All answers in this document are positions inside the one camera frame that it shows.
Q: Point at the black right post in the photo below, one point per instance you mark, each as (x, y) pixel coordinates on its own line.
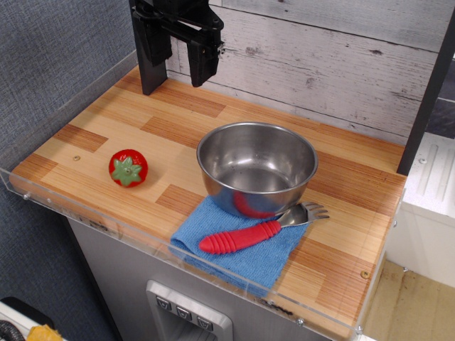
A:
(438, 75)

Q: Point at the blue cloth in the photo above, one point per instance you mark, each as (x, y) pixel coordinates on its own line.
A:
(255, 269)

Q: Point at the clear acrylic table guard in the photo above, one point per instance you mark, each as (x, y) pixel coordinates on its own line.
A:
(61, 162)

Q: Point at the black and yellow object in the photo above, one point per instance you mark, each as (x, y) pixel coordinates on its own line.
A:
(19, 318)

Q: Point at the red-handled metal fork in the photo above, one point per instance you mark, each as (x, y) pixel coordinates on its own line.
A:
(232, 241)

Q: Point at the white toy sink counter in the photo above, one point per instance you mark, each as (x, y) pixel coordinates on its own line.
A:
(422, 235)

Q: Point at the grey toy fridge cabinet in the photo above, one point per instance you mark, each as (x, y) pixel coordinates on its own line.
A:
(122, 271)

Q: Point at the red toy strawberry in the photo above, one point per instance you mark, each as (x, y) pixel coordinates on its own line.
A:
(128, 168)

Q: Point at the silver metal bowl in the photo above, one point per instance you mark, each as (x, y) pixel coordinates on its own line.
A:
(254, 169)

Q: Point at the silver dispenser panel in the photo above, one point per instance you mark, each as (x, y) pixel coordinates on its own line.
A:
(179, 317)

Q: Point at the black left post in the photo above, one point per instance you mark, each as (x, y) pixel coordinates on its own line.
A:
(151, 76)

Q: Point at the black post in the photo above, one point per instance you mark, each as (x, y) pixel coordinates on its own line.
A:
(438, 75)
(151, 76)

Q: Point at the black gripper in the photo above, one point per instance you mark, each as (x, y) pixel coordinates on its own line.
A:
(155, 21)

